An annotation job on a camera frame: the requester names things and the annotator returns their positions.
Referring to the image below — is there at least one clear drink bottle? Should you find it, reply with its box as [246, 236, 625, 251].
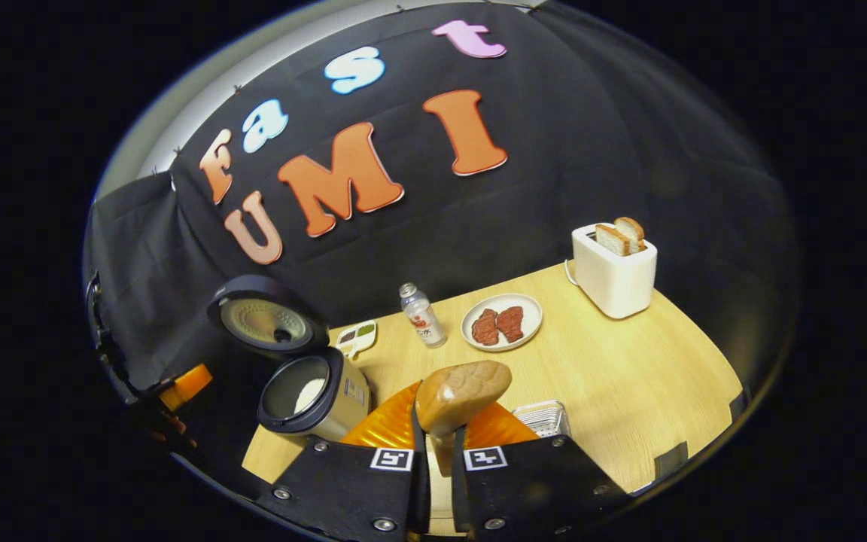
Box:
[400, 282, 448, 349]

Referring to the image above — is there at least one white round plate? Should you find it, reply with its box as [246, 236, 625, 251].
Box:
[461, 293, 543, 352]

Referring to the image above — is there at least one black backdrop cloth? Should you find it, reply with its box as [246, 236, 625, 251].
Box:
[84, 0, 803, 452]

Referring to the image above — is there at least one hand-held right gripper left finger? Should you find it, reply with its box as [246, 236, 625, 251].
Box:
[257, 380, 432, 542]

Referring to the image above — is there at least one black rice cooker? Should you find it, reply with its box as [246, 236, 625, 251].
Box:
[208, 275, 372, 445]

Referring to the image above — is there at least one white divided bean tray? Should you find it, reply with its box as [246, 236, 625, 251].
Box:
[336, 320, 378, 358]

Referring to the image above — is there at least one wooden spoon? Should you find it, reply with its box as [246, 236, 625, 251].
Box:
[415, 360, 513, 477]

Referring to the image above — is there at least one white toaster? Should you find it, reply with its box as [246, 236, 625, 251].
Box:
[570, 223, 659, 320]

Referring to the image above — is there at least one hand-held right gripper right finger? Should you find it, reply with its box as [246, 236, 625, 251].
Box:
[450, 403, 634, 542]

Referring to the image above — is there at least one red meat piece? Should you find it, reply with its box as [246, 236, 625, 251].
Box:
[496, 306, 525, 343]
[471, 309, 500, 346]

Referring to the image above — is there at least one toast slice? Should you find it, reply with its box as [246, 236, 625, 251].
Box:
[614, 217, 646, 253]
[595, 224, 631, 257]

